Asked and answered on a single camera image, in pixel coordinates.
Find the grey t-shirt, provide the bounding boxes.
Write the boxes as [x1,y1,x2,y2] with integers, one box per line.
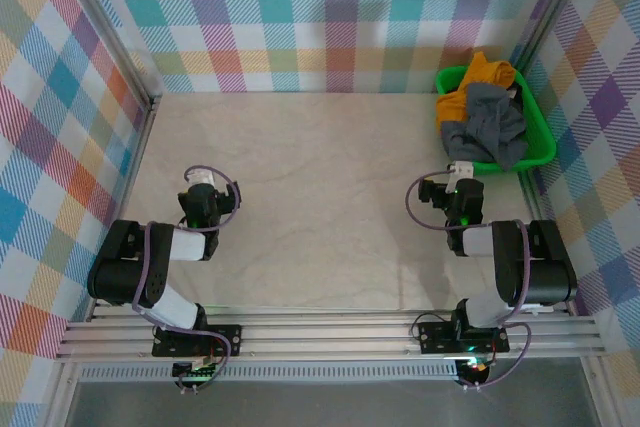
[439,82,530,172]

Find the green plastic basket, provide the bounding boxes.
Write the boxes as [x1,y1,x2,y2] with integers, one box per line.
[434,65,558,177]

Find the orange t-shirt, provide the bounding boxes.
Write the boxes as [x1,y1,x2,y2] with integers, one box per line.
[434,51,517,136]

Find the plaid backdrop cloth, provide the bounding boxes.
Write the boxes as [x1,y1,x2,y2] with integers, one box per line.
[0,0,151,427]
[64,0,586,95]
[522,0,640,427]

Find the black controller board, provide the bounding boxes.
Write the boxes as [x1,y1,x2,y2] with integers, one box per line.
[457,356,494,389]
[172,359,222,392]

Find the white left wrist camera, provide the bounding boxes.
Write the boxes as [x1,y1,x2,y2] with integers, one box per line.
[185,169,216,188]

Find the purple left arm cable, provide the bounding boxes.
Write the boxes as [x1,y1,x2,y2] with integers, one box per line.
[131,164,243,391]

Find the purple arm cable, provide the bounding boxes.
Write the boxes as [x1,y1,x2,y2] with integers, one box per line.
[405,171,534,390]
[131,164,243,391]

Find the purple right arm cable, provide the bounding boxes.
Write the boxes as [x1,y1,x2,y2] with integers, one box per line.
[405,171,534,390]

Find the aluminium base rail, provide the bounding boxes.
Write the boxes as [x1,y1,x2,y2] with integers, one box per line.
[54,305,609,361]

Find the aluminium frame post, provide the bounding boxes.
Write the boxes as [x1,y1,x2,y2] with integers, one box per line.
[509,0,601,79]
[47,0,164,109]

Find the grey slotted cable duct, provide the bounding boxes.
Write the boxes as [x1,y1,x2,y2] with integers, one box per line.
[79,360,462,381]

